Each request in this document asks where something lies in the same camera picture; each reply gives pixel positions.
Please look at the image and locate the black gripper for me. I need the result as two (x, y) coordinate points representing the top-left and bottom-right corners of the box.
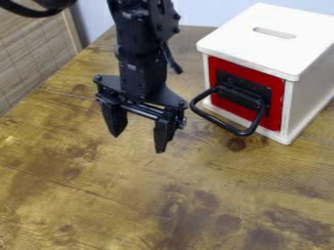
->
(93, 53), (188, 153)

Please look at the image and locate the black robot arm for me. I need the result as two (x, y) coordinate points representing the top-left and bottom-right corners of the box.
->
(93, 0), (188, 153)

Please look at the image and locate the red drawer front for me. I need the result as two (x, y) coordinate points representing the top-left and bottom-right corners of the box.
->
(207, 57), (284, 131)

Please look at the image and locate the white wooden drawer box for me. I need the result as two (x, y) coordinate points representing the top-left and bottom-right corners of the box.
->
(196, 3), (334, 145)

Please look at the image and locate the wooden slat panel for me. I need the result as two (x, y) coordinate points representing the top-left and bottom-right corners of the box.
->
(0, 0), (82, 117)

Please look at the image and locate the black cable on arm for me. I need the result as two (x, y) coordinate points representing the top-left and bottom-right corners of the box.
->
(160, 42), (184, 75)

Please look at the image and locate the black metal drawer handle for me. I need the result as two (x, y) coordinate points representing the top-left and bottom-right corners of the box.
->
(189, 83), (269, 137)

